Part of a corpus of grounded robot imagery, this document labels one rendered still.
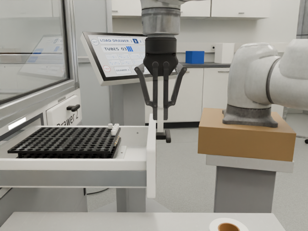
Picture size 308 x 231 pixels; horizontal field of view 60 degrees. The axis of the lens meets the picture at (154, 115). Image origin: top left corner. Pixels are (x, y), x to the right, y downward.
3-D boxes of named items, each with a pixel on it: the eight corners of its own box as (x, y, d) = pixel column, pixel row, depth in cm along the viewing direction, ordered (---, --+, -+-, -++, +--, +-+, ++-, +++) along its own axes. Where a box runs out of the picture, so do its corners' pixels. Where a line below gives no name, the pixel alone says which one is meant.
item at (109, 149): (120, 129, 75) (120, 127, 74) (110, 153, 58) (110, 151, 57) (114, 129, 75) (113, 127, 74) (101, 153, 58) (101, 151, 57)
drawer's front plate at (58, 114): (80, 120, 113) (78, 95, 110) (54, 144, 85) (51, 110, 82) (76, 120, 113) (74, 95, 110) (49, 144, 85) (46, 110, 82)
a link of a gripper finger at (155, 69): (158, 62, 62) (152, 62, 62) (157, 108, 65) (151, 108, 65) (158, 61, 66) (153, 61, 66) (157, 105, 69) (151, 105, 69)
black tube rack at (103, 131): (121, 149, 76) (120, 127, 74) (111, 178, 59) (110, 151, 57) (43, 148, 76) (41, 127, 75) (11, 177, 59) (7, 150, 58)
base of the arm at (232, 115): (267, 112, 110) (269, 99, 108) (278, 128, 89) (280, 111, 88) (222, 110, 114) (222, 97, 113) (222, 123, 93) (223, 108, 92)
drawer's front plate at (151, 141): (155, 147, 82) (156, 112, 79) (155, 200, 54) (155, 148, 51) (150, 147, 82) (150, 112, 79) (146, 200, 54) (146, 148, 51)
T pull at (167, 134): (169, 134, 69) (169, 129, 69) (171, 143, 62) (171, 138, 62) (155, 134, 69) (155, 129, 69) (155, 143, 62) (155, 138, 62)
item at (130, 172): (149, 145, 80) (149, 125, 78) (146, 189, 55) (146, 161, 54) (16, 144, 80) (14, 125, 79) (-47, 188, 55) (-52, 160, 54)
